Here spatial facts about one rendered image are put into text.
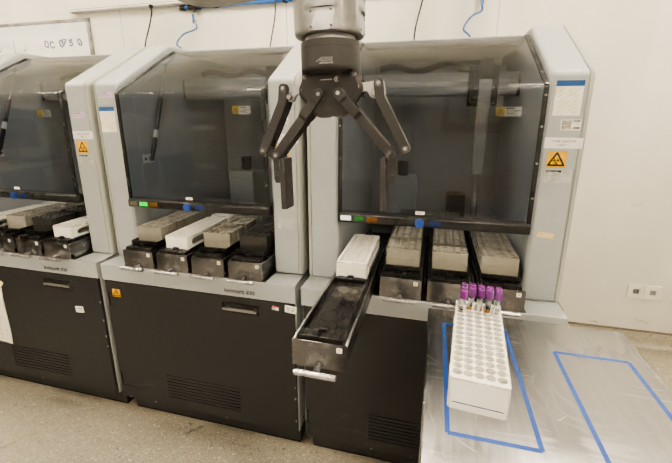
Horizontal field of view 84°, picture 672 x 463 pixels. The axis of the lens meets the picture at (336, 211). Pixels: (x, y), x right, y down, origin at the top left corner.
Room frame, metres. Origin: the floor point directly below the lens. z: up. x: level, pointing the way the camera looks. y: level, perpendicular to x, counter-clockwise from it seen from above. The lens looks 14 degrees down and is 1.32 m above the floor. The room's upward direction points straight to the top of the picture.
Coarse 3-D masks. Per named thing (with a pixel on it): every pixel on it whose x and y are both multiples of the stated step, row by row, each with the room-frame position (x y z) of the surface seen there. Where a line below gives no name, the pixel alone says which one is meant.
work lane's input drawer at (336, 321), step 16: (336, 288) 1.05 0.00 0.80; (352, 288) 1.05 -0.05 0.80; (368, 288) 1.05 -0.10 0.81; (320, 304) 0.95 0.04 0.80; (336, 304) 0.95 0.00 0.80; (352, 304) 0.95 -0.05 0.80; (368, 304) 1.03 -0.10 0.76; (304, 320) 0.87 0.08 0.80; (320, 320) 0.87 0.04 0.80; (336, 320) 0.87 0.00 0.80; (352, 320) 0.86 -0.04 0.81; (304, 336) 0.78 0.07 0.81; (320, 336) 0.78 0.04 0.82; (336, 336) 0.78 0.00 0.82; (352, 336) 0.81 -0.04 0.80; (304, 352) 0.78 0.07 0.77; (320, 352) 0.77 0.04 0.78; (336, 352) 0.76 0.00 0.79; (320, 368) 0.75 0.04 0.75; (336, 368) 0.76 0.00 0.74
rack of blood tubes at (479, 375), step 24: (456, 312) 0.77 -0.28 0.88; (480, 312) 0.77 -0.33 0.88; (456, 336) 0.68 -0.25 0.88; (480, 336) 0.68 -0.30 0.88; (504, 336) 0.68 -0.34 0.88; (456, 360) 0.61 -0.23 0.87; (480, 360) 0.60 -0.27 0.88; (504, 360) 0.60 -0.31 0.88; (456, 384) 0.55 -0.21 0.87; (480, 384) 0.54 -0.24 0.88; (504, 384) 0.54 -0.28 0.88; (456, 408) 0.55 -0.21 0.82; (480, 408) 0.54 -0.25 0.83; (504, 408) 0.52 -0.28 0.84
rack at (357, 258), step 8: (352, 240) 1.33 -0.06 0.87; (360, 240) 1.33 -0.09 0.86; (368, 240) 1.33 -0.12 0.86; (376, 240) 1.33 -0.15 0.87; (352, 248) 1.25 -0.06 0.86; (360, 248) 1.24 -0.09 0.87; (368, 248) 1.25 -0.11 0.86; (376, 248) 1.34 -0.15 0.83; (344, 256) 1.16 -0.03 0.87; (352, 256) 1.17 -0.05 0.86; (360, 256) 1.17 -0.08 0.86; (368, 256) 1.16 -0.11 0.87; (336, 264) 1.12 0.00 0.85; (344, 264) 1.11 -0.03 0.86; (352, 264) 1.11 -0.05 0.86; (360, 264) 1.10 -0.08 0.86; (368, 264) 1.13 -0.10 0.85; (336, 272) 1.12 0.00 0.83; (344, 272) 1.11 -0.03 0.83; (352, 272) 1.11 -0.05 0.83; (360, 272) 1.10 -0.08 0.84; (368, 272) 1.13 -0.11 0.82
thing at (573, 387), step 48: (432, 336) 0.77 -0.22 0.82; (528, 336) 0.77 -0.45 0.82; (576, 336) 0.77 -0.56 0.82; (624, 336) 0.77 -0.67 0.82; (432, 384) 0.61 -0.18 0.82; (528, 384) 0.61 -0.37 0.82; (576, 384) 0.61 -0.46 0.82; (624, 384) 0.61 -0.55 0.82; (432, 432) 0.50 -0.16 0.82; (480, 432) 0.50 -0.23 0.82; (528, 432) 0.50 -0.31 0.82; (576, 432) 0.50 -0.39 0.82; (624, 432) 0.50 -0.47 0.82
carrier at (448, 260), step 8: (432, 256) 1.17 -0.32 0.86; (440, 256) 1.16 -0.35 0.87; (448, 256) 1.16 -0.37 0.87; (456, 256) 1.15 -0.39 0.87; (464, 256) 1.14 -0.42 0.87; (432, 264) 1.17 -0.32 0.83; (440, 264) 1.16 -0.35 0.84; (448, 264) 1.15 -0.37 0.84; (456, 264) 1.15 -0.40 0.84; (464, 264) 1.14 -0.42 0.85
